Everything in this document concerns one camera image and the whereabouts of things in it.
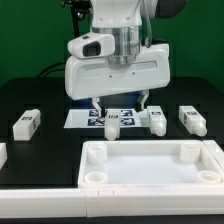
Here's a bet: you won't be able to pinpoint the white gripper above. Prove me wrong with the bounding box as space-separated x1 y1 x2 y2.
65 44 170 118

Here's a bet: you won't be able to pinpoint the white desk top tray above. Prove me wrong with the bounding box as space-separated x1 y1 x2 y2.
78 140 224 188

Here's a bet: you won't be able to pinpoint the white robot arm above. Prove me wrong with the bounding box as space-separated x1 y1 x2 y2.
65 0 188 116

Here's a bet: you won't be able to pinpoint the white marker sheet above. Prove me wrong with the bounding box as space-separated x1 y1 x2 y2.
64 109 149 128

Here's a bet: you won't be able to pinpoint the white left barrier block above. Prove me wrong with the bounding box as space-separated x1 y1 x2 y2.
0 143 7 169

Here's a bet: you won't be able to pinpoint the black cables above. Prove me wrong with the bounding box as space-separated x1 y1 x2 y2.
36 60 68 78

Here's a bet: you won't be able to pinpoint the white front barrier rail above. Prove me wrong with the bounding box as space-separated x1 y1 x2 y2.
0 185 224 219

